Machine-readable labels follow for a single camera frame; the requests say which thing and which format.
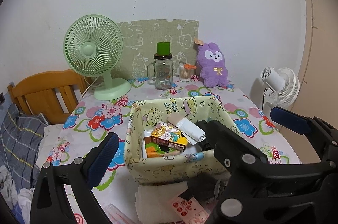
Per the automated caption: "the yellow cartoon tissue pack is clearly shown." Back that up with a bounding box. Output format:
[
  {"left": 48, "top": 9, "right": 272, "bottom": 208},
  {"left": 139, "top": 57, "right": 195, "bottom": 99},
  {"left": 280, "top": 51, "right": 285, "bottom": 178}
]
[{"left": 151, "top": 121, "right": 188, "bottom": 152}]

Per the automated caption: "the green orange tissue pack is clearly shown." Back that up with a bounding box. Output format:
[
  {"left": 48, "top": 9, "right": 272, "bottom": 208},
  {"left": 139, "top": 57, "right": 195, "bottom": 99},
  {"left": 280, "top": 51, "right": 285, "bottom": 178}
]
[{"left": 145, "top": 142, "right": 180, "bottom": 158}]

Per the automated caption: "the pink tissue pack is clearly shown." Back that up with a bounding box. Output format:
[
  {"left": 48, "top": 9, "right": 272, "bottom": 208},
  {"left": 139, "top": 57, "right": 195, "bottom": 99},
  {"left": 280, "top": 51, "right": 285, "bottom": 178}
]
[{"left": 169, "top": 196, "right": 209, "bottom": 224}]

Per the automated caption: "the grey plaid bedding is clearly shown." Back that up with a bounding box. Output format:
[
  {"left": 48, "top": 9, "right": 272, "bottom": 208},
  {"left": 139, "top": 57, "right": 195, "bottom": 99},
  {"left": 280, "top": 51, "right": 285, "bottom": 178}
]
[{"left": 0, "top": 103, "right": 49, "bottom": 214}]

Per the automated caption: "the white beige wrapped pack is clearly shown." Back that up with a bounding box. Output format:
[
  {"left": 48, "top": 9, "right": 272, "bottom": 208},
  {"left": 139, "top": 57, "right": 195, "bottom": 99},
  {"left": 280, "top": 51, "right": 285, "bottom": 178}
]
[{"left": 167, "top": 112, "right": 206, "bottom": 146}]

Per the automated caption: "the floral tablecloth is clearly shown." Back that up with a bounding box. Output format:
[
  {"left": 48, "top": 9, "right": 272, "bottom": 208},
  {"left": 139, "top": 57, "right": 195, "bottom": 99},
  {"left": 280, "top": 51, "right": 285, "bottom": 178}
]
[{"left": 37, "top": 78, "right": 300, "bottom": 221}]

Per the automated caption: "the white tissue stack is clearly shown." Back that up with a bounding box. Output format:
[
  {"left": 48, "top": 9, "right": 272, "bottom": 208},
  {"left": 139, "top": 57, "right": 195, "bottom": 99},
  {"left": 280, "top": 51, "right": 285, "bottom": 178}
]
[{"left": 135, "top": 182, "right": 188, "bottom": 223}]

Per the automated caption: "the white desk fan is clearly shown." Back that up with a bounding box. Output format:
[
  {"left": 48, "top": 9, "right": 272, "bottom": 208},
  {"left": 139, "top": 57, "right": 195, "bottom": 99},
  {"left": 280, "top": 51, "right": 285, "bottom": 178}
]
[{"left": 261, "top": 66, "right": 300, "bottom": 108}]

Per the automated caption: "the wooden chair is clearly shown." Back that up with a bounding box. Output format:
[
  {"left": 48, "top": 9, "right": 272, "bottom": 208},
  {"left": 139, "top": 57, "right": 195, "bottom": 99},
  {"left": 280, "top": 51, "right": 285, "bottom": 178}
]
[{"left": 7, "top": 69, "right": 87, "bottom": 124}]

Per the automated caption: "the cream cartoon fabric storage box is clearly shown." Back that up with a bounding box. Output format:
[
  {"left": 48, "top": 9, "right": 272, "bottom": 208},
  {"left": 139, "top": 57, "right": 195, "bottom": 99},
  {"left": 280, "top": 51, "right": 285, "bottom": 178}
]
[{"left": 124, "top": 96, "right": 240, "bottom": 184}]

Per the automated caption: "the toothpick jar orange lid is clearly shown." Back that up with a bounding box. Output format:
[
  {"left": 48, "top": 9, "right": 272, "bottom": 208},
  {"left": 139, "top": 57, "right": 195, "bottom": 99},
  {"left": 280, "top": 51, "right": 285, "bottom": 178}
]
[{"left": 179, "top": 61, "right": 196, "bottom": 82}]

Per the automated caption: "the purple plush bunny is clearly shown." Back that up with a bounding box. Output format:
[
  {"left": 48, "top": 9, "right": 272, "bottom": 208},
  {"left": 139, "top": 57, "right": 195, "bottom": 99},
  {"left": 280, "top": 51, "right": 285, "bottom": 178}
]
[{"left": 196, "top": 42, "right": 229, "bottom": 88}]

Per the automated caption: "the glass mason jar mug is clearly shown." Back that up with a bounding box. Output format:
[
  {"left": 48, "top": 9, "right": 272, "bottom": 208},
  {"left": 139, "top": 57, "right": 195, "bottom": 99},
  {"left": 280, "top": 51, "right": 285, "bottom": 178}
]
[{"left": 147, "top": 53, "right": 173, "bottom": 90}]

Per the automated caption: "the green desk fan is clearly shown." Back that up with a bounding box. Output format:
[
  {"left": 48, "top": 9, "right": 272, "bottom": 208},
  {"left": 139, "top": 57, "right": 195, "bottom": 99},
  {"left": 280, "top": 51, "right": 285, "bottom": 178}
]
[{"left": 63, "top": 14, "right": 131, "bottom": 101}]

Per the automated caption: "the green cup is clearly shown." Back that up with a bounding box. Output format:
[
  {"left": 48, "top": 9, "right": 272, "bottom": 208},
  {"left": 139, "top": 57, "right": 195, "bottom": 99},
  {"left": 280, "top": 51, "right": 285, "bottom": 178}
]
[{"left": 156, "top": 42, "right": 171, "bottom": 56}]

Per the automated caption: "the beige cartoon cardboard panel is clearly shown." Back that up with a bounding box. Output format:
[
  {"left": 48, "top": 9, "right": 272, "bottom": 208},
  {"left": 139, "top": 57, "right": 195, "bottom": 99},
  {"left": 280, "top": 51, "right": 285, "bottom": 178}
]
[{"left": 111, "top": 19, "right": 199, "bottom": 79}]

